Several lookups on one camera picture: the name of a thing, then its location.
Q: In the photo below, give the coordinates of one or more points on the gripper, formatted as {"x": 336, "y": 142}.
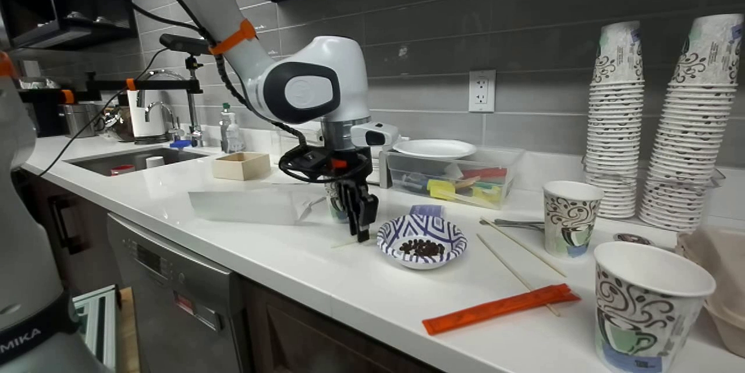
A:
{"x": 356, "y": 166}

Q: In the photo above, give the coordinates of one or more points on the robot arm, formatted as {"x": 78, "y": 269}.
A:
{"x": 314, "y": 85}

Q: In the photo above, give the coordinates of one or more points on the white plate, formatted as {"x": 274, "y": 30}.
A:
{"x": 433, "y": 148}

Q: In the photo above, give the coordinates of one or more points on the patterned paper cup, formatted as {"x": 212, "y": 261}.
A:
{"x": 570, "y": 216}
{"x": 646, "y": 309}
{"x": 334, "y": 204}

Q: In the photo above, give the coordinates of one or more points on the blue patterned paper bowl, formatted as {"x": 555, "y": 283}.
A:
{"x": 396, "y": 245}

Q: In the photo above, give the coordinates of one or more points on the clear plastic box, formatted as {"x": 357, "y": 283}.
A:
{"x": 401, "y": 178}

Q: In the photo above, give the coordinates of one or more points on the heap of coffee beans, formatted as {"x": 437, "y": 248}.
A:
{"x": 422, "y": 248}

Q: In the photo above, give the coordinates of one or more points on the heap of coloured packets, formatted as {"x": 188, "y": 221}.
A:
{"x": 465, "y": 187}

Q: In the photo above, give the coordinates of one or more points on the small wooden box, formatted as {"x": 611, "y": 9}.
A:
{"x": 241, "y": 166}

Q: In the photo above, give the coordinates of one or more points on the dark cabinet door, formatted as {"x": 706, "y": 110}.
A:
{"x": 87, "y": 233}
{"x": 314, "y": 332}

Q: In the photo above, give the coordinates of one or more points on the clear soap bottle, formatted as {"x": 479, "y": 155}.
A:
{"x": 230, "y": 131}

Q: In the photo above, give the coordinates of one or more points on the wooden skewer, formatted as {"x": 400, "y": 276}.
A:
{"x": 524, "y": 248}
{"x": 512, "y": 271}

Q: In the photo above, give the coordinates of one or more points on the orange paper sleeve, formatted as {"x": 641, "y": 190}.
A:
{"x": 500, "y": 308}

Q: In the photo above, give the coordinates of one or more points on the blue sponge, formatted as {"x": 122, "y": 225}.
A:
{"x": 180, "y": 144}

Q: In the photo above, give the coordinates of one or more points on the tall metal tap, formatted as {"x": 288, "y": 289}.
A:
{"x": 191, "y": 111}

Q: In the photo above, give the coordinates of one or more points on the white cup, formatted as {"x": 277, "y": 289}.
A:
{"x": 155, "y": 162}

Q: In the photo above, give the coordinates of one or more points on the dishwasher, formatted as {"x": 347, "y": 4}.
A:
{"x": 169, "y": 303}

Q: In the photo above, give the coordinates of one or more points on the small metal tap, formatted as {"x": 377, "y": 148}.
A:
{"x": 166, "y": 110}

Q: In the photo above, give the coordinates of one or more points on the sink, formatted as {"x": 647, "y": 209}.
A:
{"x": 128, "y": 159}

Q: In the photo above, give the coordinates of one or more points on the white jug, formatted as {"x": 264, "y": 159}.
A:
{"x": 139, "y": 117}

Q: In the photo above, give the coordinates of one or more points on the red lid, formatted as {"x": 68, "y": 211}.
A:
{"x": 122, "y": 169}

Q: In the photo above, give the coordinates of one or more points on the metal kettle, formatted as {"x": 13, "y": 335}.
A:
{"x": 120, "y": 124}

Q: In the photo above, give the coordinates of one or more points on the stack of paper cups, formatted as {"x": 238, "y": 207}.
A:
{"x": 614, "y": 128}
{"x": 689, "y": 140}

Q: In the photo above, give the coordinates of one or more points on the metal pot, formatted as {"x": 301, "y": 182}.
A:
{"x": 78, "y": 120}

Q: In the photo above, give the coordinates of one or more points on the beige pulp container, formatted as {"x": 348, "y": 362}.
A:
{"x": 719, "y": 268}

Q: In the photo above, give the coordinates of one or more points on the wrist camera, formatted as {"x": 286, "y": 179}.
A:
{"x": 311, "y": 159}

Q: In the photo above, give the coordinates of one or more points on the wall socket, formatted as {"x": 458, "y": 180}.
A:
{"x": 482, "y": 91}

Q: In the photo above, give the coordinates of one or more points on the camera on mount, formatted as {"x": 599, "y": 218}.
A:
{"x": 183, "y": 44}

